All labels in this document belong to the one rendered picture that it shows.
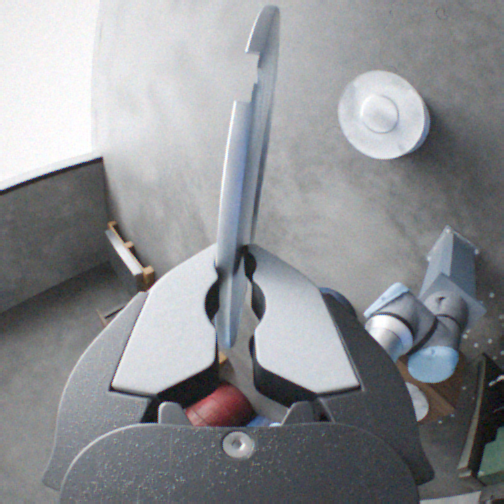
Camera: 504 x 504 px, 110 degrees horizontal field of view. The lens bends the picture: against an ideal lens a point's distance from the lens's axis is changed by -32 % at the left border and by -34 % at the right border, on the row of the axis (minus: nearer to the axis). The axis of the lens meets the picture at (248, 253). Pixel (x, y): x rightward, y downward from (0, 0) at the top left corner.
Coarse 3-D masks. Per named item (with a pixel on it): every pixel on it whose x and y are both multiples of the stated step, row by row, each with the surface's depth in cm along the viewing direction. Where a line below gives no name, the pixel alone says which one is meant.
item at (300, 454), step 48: (144, 432) 4; (192, 432) 4; (240, 432) 5; (288, 432) 5; (336, 432) 4; (96, 480) 3; (144, 480) 3; (192, 480) 4; (240, 480) 4; (288, 480) 4; (336, 480) 4; (384, 480) 3
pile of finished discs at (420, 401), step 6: (408, 384) 85; (414, 390) 82; (414, 396) 83; (420, 396) 81; (414, 402) 84; (420, 402) 82; (426, 402) 79; (420, 408) 82; (426, 408) 80; (420, 414) 83
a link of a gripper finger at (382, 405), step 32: (352, 320) 8; (352, 352) 7; (384, 352) 7; (384, 384) 6; (320, 416) 6; (352, 416) 5; (384, 416) 5; (416, 416) 5; (416, 448) 4; (416, 480) 3
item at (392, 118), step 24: (384, 72) 60; (360, 96) 69; (384, 96) 63; (408, 96) 58; (360, 120) 73; (384, 120) 67; (408, 120) 62; (360, 144) 76; (384, 144) 71; (408, 144) 65
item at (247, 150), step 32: (256, 32) 8; (256, 96) 8; (256, 128) 10; (256, 160) 13; (224, 192) 9; (256, 192) 29; (224, 224) 9; (256, 224) 30; (224, 256) 10; (224, 288) 11; (224, 320) 12
